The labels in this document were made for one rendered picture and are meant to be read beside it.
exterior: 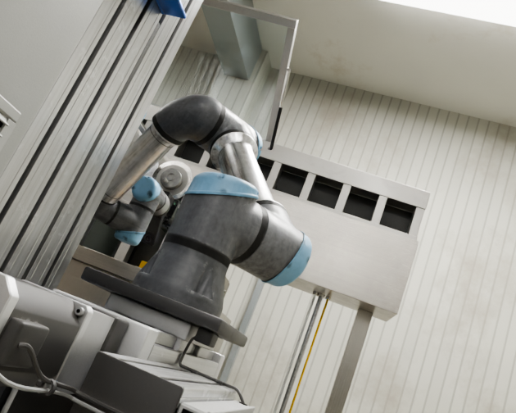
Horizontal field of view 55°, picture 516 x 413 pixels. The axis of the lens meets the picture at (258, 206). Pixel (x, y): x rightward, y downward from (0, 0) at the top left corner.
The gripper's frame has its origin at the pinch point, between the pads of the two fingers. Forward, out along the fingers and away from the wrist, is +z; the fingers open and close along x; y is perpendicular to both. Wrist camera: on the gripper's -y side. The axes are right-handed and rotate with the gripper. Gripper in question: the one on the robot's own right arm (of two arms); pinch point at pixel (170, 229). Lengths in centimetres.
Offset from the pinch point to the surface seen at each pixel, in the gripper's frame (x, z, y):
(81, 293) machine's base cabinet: 5.4, -29.2, -30.9
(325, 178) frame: -41, 31, 49
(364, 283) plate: -69, 30, 12
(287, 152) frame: -22, 30, 54
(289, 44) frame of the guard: -13, -1, 83
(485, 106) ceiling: -117, 148, 184
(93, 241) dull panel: 39, 30, -10
